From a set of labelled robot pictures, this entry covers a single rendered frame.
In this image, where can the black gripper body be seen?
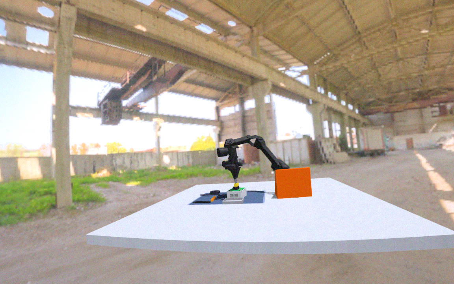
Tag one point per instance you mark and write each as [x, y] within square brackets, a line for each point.
[234, 162]

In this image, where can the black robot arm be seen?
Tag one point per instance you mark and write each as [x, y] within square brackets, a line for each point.
[231, 145]

